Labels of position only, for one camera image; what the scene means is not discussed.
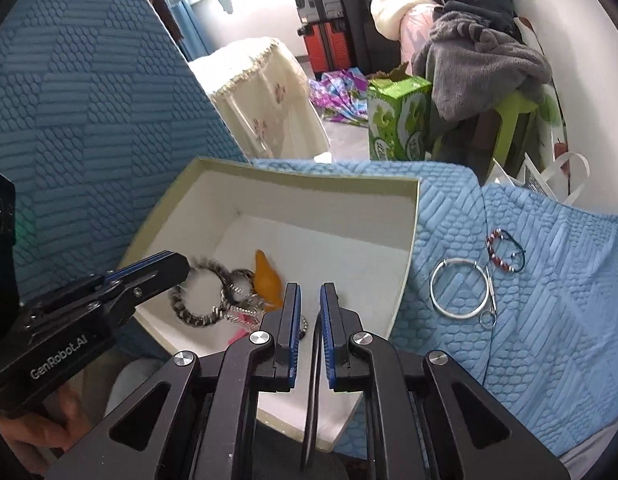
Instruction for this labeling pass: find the cream lace appliance cover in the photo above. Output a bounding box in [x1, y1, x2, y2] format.
[189, 37, 332, 164]

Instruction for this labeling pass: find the silver bangle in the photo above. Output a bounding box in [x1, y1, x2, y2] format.
[429, 258, 499, 330]

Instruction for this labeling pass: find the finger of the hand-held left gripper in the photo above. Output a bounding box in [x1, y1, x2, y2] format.
[101, 250, 191, 319]

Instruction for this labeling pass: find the blue textured covered chair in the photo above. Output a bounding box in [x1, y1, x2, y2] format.
[0, 0, 496, 466]
[481, 180, 618, 462]

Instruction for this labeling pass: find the grey fleece garment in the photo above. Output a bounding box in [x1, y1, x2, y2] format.
[411, 12, 553, 122]

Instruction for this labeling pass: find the cream padded coat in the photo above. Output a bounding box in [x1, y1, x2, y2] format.
[370, 0, 446, 32]

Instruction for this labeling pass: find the dark chunky chain bracelet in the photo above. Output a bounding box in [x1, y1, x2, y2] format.
[169, 257, 231, 330]

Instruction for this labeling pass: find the silver chain necklace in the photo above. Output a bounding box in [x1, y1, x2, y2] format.
[221, 269, 270, 327]

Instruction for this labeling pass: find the floral printed board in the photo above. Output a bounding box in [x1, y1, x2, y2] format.
[514, 15, 573, 182]

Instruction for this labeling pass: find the black hair stick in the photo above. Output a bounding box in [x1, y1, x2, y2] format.
[299, 327, 322, 469]

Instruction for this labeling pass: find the white carrier bag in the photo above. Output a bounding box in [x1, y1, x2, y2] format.
[489, 150, 590, 207]

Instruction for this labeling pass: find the person's left hand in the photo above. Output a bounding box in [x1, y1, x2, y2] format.
[0, 385, 98, 461]

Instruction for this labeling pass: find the blue curtain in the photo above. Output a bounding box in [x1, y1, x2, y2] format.
[164, 0, 210, 62]

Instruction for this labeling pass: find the beaded cord bracelet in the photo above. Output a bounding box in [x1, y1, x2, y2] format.
[486, 228, 528, 275]

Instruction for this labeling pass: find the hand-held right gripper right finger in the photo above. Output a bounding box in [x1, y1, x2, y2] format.
[320, 282, 572, 480]

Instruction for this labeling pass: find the orange gourd pendant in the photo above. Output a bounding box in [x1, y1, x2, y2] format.
[252, 248, 285, 309]

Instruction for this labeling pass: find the pink cloth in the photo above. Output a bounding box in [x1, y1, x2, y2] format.
[399, 2, 443, 62]

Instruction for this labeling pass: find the pink hair clip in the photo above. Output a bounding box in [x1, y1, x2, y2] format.
[233, 310, 260, 334]

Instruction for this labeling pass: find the green printed carton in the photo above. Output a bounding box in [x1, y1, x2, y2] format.
[366, 75, 435, 162]

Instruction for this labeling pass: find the green plastic stool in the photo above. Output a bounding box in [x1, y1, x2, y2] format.
[431, 91, 546, 187]

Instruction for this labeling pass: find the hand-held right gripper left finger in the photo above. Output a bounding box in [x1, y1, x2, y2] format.
[44, 282, 304, 480]

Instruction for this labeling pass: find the pale green cardboard box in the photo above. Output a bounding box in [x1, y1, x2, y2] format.
[116, 156, 421, 454]

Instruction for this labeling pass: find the red suitcase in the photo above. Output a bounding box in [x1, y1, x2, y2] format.
[298, 19, 358, 79]

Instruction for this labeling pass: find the colourful purple cloth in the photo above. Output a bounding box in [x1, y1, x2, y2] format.
[308, 67, 372, 128]

